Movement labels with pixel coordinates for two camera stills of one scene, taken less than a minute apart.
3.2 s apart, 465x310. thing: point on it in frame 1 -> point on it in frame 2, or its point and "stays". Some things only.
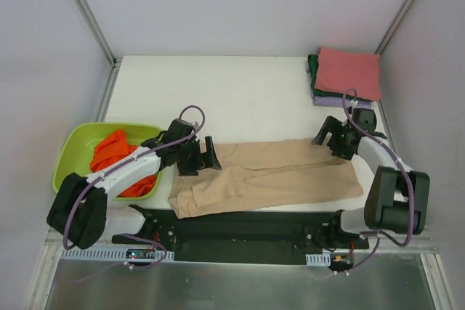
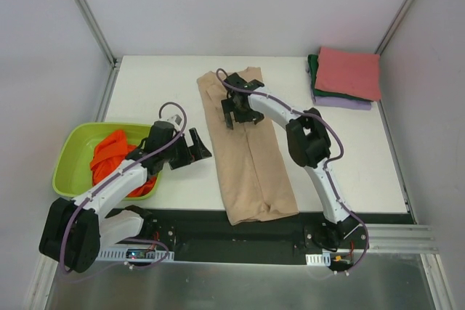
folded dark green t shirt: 313,60 stays
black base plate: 246,236 stays
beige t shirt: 265,173 -> 253,168
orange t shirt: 111,147 stays
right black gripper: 336,139 -> 237,107
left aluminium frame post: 96,27 stays
